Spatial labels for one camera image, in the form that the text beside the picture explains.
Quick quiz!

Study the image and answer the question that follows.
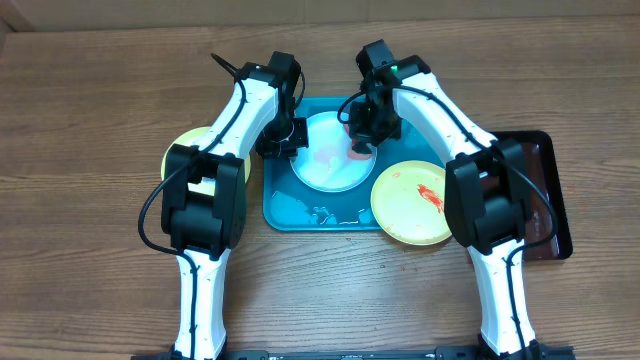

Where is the red and green sponge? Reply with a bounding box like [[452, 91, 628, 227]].
[[343, 124, 373, 161]]

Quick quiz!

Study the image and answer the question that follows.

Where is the light blue plate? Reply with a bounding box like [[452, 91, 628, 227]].
[[290, 111, 377, 193]]

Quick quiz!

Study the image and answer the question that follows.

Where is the yellow plate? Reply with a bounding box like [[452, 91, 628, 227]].
[[370, 160, 452, 246], [160, 127, 251, 196]]

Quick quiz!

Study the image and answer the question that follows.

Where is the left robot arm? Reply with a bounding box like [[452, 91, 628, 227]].
[[161, 54, 308, 359]]

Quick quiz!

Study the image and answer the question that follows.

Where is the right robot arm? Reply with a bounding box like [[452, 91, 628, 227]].
[[343, 54, 540, 359]]

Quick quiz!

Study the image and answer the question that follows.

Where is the teal plastic tray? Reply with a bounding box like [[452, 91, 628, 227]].
[[263, 121, 444, 231]]

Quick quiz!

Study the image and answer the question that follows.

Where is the dark brown rectangular tray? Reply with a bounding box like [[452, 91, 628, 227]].
[[494, 130, 573, 261]]

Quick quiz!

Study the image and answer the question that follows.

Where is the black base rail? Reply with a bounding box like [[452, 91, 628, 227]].
[[131, 344, 576, 360]]

